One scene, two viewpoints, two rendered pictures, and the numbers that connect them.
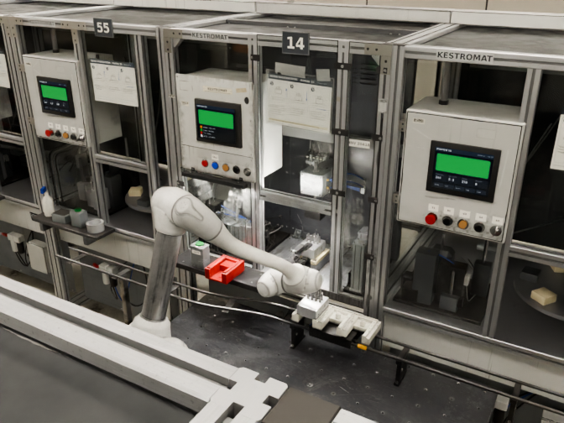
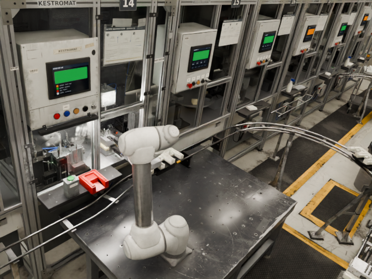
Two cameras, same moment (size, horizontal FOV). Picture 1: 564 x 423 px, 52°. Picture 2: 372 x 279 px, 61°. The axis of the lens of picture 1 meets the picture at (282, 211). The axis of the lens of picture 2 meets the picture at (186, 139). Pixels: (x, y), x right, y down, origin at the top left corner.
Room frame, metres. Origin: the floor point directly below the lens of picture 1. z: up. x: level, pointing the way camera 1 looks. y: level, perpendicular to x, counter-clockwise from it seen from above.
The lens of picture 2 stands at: (1.68, 1.78, 2.31)
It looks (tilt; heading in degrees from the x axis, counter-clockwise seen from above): 31 degrees down; 278
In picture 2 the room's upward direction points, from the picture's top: 9 degrees clockwise
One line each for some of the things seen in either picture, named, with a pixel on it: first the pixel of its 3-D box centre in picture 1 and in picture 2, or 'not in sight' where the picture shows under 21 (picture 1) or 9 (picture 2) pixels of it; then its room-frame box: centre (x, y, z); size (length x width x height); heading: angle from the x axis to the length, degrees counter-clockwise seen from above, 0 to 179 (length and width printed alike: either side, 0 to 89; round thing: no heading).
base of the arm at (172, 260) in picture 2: not in sight; (175, 246); (1.82, 0.42, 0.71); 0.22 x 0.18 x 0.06; 60
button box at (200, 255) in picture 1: (201, 253); (70, 185); (2.53, 0.40, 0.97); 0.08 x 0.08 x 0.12; 60
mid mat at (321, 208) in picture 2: not in sight; (337, 206); (0.21, -1.36, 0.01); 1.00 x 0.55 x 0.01; 60
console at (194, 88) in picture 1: (228, 122); (54, 76); (2.68, 0.25, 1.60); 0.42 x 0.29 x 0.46; 60
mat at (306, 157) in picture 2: not in sight; (342, 123); (-0.36, -3.87, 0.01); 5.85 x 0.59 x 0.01; 60
